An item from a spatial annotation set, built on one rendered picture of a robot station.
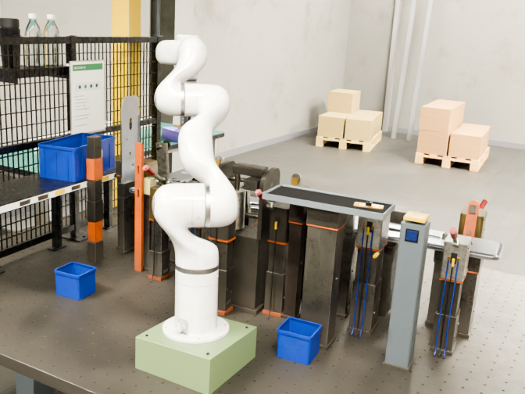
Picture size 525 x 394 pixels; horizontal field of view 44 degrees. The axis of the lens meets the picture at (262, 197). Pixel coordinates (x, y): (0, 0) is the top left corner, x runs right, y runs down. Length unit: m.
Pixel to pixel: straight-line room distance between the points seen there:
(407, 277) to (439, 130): 6.57
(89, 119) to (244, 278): 1.08
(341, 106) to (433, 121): 1.65
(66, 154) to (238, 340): 1.06
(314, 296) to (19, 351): 0.87
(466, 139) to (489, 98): 2.20
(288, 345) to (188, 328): 0.31
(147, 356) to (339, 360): 0.56
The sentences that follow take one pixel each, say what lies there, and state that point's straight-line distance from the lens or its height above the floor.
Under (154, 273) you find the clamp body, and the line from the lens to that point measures 2.47.
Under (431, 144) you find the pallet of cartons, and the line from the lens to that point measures 8.43.
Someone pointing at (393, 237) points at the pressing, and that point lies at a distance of 2.15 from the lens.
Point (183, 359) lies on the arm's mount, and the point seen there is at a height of 0.78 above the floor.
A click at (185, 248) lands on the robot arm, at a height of 1.06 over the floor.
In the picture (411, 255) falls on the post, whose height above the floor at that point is 1.05.
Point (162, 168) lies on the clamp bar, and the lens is 2.37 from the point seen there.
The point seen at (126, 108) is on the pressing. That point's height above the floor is 1.29.
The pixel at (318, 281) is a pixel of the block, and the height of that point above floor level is 0.91.
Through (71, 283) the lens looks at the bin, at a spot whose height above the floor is 0.76.
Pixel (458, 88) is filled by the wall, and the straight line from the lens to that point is 10.56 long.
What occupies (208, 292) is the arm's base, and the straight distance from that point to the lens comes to 1.80.
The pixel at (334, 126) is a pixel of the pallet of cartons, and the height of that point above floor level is 0.30.
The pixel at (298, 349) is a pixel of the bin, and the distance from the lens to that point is 1.94.
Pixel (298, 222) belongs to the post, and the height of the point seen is 1.04.
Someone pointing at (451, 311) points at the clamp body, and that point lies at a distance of 2.07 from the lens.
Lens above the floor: 1.66
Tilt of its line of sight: 15 degrees down
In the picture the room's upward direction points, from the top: 3 degrees clockwise
